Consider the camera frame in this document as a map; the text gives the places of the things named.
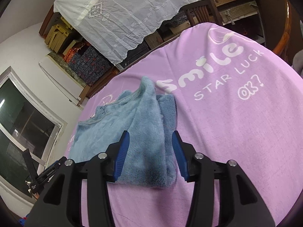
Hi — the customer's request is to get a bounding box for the sliding glass window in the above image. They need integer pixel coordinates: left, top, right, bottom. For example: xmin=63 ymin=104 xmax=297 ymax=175
xmin=0 ymin=66 xmax=68 ymax=205

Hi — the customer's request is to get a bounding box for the brown wooden cabinet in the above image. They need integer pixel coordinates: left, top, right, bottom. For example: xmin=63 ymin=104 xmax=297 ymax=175
xmin=85 ymin=66 xmax=122 ymax=100

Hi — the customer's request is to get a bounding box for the stack of floral patterned boxes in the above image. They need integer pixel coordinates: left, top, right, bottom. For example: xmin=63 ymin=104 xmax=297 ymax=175
xmin=68 ymin=46 xmax=113 ymax=86

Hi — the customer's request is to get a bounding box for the green floral panel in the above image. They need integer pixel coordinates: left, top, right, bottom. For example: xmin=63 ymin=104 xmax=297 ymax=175
xmin=47 ymin=53 xmax=86 ymax=87

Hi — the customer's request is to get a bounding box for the grey plush toy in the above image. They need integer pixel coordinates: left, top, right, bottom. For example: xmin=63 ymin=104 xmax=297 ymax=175
xmin=292 ymin=51 xmax=303 ymax=74

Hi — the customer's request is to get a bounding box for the dark wooden chair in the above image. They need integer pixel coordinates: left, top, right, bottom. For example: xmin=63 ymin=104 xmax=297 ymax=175
xmin=179 ymin=0 xmax=223 ymax=29

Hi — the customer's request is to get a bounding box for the woven rattan case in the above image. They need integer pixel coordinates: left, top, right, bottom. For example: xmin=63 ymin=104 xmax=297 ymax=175
xmin=219 ymin=0 xmax=258 ymax=24

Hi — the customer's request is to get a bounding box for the orange box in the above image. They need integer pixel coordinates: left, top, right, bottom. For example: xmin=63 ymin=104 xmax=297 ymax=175
xmin=63 ymin=43 xmax=84 ymax=62

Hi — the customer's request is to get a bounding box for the stack of yellow woven boxes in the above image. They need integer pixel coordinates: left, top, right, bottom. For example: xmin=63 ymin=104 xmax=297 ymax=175
xmin=45 ymin=24 xmax=74 ymax=53

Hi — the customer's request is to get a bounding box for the white lace cloth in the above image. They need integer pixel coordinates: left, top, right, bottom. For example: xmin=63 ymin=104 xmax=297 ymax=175
xmin=53 ymin=0 xmax=221 ymax=66

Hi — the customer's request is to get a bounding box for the white board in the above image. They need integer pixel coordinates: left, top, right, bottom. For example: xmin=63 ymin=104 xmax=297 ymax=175
xmin=38 ymin=55 xmax=84 ymax=105

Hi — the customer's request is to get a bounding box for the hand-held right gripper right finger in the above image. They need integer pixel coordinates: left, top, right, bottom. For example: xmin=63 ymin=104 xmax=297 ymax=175
xmin=171 ymin=130 xmax=277 ymax=227

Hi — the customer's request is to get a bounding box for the blue fleece zip jacket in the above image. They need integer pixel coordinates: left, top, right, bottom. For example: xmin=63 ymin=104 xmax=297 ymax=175
xmin=69 ymin=76 xmax=178 ymax=190

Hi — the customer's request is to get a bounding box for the pink printed blanket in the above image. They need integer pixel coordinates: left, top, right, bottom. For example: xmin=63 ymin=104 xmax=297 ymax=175
xmin=68 ymin=21 xmax=303 ymax=227

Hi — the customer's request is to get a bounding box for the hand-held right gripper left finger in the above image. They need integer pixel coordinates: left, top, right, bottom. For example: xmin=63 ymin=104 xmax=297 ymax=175
xmin=25 ymin=130 xmax=130 ymax=227

